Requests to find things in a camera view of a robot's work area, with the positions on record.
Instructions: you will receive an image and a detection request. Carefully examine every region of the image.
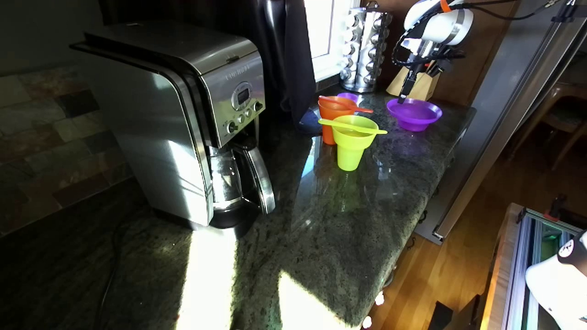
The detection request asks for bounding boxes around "grey framed box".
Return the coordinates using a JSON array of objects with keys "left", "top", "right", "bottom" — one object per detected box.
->
[{"left": 479, "top": 201, "right": 587, "bottom": 330}]

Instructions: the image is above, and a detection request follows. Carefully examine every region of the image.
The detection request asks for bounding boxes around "dark curtain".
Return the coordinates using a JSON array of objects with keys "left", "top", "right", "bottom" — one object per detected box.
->
[{"left": 249, "top": 0, "right": 319, "bottom": 121}]

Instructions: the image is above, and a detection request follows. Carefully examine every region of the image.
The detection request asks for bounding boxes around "orange plastic spoon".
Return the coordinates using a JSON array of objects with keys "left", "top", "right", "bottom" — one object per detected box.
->
[{"left": 317, "top": 95, "right": 374, "bottom": 117}]

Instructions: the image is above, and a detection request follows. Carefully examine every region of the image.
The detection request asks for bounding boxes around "purple plastic plate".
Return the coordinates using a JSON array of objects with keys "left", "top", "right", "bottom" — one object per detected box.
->
[{"left": 385, "top": 97, "right": 444, "bottom": 124}]

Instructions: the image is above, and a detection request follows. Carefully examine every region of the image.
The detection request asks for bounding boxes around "wooden knife block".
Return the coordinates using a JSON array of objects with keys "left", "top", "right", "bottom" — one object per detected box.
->
[{"left": 385, "top": 56, "right": 442, "bottom": 102}]

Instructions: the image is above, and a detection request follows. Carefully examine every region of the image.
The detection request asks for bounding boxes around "yellow-green plastic spoon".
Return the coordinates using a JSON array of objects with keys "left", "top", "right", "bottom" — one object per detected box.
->
[{"left": 317, "top": 117, "right": 389, "bottom": 137}]

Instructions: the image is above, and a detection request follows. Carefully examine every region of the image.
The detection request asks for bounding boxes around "orange plastic cup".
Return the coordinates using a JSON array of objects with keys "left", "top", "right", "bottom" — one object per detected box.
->
[{"left": 315, "top": 93, "right": 361, "bottom": 146}]

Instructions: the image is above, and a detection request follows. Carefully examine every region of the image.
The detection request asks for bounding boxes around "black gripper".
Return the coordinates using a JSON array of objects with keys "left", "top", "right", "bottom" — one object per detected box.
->
[{"left": 407, "top": 53, "right": 437, "bottom": 84}]

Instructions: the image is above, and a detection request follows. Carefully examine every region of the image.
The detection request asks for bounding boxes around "stainless steel refrigerator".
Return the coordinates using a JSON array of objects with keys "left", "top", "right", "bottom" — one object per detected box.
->
[{"left": 415, "top": 0, "right": 587, "bottom": 245}]

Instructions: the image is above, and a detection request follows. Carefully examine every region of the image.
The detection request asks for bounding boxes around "stainless steel coffee maker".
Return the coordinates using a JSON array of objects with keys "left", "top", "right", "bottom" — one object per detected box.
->
[{"left": 68, "top": 20, "right": 279, "bottom": 231}]

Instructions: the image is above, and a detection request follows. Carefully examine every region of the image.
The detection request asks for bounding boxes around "black cable with metal connector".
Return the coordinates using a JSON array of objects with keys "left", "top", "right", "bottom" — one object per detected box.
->
[{"left": 451, "top": 0, "right": 580, "bottom": 25}]

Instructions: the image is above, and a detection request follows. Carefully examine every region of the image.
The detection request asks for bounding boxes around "yellow-green plastic cup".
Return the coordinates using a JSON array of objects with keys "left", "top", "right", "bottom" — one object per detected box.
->
[{"left": 328, "top": 113, "right": 382, "bottom": 174}]

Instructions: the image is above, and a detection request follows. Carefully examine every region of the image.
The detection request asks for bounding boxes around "purple plastic bowl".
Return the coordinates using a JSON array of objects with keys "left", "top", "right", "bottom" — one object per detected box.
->
[{"left": 396, "top": 115, "right": 435, "bottom": 133}]

